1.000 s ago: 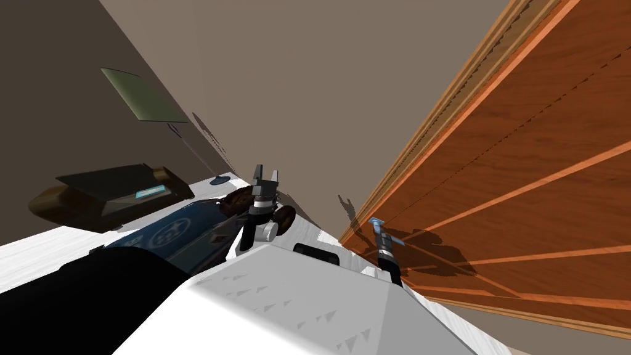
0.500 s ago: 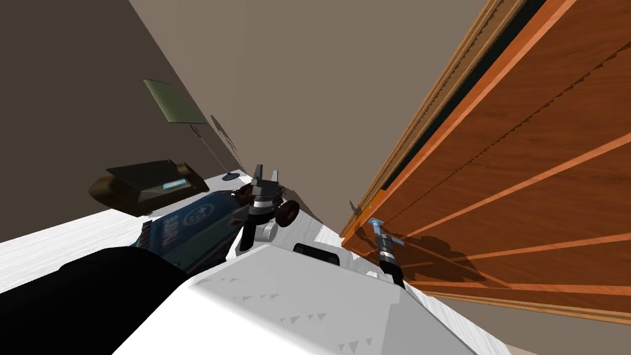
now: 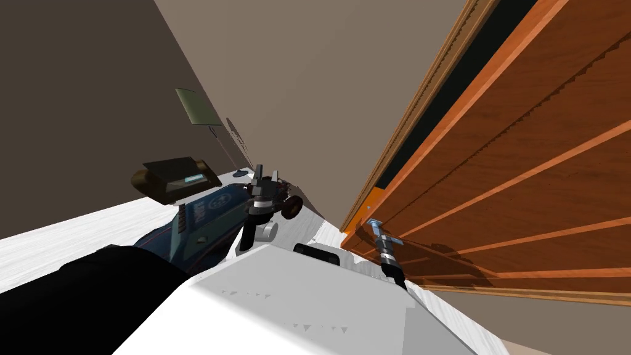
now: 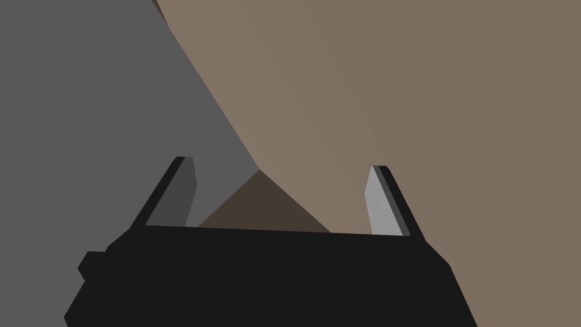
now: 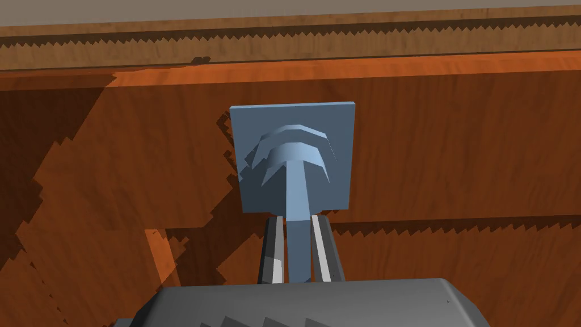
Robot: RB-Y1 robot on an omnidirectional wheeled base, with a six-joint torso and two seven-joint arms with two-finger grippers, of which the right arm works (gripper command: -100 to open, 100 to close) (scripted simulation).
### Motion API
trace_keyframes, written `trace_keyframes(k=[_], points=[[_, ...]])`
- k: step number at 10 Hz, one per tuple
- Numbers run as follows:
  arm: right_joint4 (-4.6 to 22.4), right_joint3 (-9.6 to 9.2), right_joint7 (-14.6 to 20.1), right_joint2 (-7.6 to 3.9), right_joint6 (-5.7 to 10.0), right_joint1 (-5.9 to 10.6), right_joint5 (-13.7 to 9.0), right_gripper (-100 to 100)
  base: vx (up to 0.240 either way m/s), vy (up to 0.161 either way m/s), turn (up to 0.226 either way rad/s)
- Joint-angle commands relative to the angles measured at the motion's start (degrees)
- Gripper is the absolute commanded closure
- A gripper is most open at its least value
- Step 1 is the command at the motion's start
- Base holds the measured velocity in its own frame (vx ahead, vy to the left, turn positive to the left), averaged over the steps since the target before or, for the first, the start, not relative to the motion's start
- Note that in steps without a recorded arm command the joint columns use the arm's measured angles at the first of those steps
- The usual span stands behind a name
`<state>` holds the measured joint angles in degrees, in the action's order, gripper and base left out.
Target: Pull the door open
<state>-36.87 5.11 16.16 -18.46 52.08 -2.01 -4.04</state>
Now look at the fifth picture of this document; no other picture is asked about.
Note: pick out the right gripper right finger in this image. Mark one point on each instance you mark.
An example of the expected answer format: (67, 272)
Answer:
(325, 254)

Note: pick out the brown wooden drawer front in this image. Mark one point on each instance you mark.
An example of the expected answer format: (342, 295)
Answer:
(431, 145)

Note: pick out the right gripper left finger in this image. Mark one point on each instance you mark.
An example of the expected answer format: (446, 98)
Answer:
(273, 254)

